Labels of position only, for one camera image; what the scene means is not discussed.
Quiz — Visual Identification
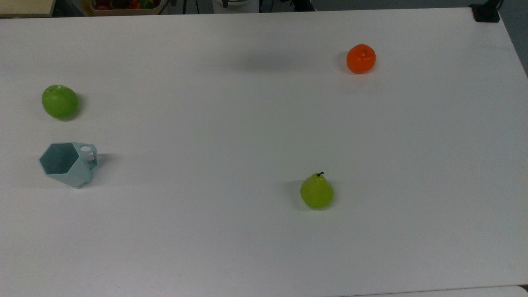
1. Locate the light blue hexagonal mug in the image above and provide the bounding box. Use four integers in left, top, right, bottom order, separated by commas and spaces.
39, 142, 99, 189

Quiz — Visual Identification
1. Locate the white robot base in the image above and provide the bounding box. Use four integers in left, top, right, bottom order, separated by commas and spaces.
212, 0, 260, 14

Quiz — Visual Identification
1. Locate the yellow-green pear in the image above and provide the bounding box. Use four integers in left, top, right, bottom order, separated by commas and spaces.
300, 172, 334, 210

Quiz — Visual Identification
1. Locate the orange fruit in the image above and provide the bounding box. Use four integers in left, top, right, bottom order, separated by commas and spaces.
346, 44, 377, 75

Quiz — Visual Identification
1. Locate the black stand foot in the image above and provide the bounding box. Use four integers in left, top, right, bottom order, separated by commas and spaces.
289, 0, 317, 12

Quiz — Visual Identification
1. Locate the basket of toy fruit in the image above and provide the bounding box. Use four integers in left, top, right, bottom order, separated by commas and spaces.
90, 0, 166, 17

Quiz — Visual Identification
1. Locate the green apple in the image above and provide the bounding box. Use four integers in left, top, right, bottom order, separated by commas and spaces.
42, 85, 79, 120

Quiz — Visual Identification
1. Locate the black table clamp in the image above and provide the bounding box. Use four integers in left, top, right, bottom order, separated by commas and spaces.
470, 0, 503, 23

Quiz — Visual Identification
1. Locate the beige box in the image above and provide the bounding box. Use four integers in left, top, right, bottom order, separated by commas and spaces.
0, 0, 57, 18

